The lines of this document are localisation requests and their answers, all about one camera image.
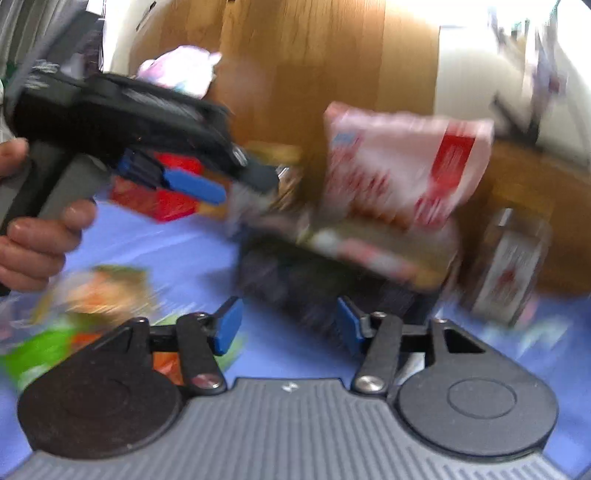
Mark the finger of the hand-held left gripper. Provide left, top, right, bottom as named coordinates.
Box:
left=115, top=148, right=228, bottom=205
left=203, top=148, right=281, bottom=192

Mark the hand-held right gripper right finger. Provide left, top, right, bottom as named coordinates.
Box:
left=337, top=296, right=485, bottom=396

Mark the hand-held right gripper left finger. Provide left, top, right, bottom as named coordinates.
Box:
left=99, top=296, right=245, bottom=397

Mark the dark cardboard box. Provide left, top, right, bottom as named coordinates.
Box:
left=233, top=217, right=462, bottom=344

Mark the green snack packet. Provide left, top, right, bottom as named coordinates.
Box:
left=0, top=265, right=245, bottom=393

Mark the person's left hand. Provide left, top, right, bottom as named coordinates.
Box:
left=0, top=138, right=99, bottom=292

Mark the clear nut jar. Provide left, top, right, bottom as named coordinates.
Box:
left=466, top=208, right=555, bottom=329
left=231, top=142, right=306, bottom=217

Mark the red gift bag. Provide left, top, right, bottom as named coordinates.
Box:
left=108, top=152, right=232, bottom=223

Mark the white pink plush toy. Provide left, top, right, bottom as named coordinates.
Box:
left=137, top=45, right=223, bottom=100

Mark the blue printed blanket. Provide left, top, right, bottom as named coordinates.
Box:
left=0, top=198, right=591, bottom=480

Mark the foil snack packet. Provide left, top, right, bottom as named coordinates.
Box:
left=298, top=215, right=462, bottom=291

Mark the wooden headboard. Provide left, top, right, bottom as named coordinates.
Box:
left=129, top=0, right=591, bottom=296

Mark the pink snack bag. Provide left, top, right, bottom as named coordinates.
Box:
left=321, top=102, right=495, bottom=232

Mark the grey curtain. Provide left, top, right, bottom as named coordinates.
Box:
left=0, top=0, right=109, bottom=93

